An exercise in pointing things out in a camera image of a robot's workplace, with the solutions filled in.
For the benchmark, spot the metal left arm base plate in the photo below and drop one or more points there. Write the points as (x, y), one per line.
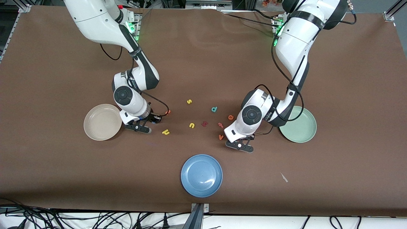
(275, 24)

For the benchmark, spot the pale green plate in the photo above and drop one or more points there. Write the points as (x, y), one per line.
(302, 127)

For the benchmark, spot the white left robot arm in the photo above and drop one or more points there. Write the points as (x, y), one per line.
(299, 41)

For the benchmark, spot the blue plate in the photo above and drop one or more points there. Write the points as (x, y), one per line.
(201, 176)

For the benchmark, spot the small white tape scrap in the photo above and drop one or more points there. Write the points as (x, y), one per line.
(284, 177)

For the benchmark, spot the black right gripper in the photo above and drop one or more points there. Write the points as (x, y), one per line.
(154, 118)

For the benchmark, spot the brown table cover sheet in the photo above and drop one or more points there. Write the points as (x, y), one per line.
(203, 63)

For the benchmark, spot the yellow foam letter h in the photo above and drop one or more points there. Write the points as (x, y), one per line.
(165, 132)

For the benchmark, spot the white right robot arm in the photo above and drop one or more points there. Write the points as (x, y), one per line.
(95, 19)

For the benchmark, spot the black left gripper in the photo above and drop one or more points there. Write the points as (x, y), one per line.
(252, 137)

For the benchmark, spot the grey equipment box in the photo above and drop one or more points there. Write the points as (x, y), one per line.
(208, 3)

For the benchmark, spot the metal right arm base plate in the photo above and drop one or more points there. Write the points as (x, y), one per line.
(137, 31)

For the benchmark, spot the aluminium frame rail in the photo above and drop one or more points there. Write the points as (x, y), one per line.
(24, 8)
(392, 11)

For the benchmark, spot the orange decoration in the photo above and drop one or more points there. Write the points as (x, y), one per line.
(275, 2)

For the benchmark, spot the beige brown plate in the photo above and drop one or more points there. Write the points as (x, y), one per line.
(102, 122)

